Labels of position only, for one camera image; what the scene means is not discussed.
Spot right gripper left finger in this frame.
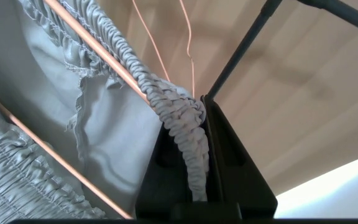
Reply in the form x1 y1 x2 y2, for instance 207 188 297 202
135 123 195 218

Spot black clothes rack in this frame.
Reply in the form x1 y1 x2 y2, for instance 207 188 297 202
206 0 358 100

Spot pale grey shorts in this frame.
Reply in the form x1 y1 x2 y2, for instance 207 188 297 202
0 0 211 220

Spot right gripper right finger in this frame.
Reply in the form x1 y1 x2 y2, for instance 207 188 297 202
200 95 278 218

